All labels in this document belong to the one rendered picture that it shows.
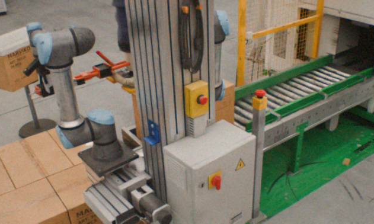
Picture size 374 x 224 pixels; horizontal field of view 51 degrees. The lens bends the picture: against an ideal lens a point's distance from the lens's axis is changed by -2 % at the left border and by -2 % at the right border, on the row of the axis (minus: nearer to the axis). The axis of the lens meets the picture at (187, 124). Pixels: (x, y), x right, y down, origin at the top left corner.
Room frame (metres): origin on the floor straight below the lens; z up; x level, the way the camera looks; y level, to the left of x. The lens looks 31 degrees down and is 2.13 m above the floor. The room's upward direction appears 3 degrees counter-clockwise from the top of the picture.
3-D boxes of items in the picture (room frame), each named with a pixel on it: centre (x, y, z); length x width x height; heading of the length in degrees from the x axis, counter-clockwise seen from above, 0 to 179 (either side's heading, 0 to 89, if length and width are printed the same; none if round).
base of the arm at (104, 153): (1.61, 0.40, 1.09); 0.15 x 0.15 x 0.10
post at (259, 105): (2.20, -0.46, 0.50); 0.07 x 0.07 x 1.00; 34
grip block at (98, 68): (2.16, 0.48, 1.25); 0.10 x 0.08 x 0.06; 37
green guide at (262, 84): (3.37, -0.82, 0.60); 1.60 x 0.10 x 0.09; 124
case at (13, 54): (3.66, 1.60, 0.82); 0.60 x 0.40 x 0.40; 149
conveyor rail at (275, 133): (2.68, -0.86, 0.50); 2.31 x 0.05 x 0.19; 124
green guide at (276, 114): (2.93, -1.12, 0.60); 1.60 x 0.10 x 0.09; 124
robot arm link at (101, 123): (1.61, 0.40, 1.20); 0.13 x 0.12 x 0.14; 119
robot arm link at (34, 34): (1.87, 0.67, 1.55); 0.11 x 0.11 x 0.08; 29
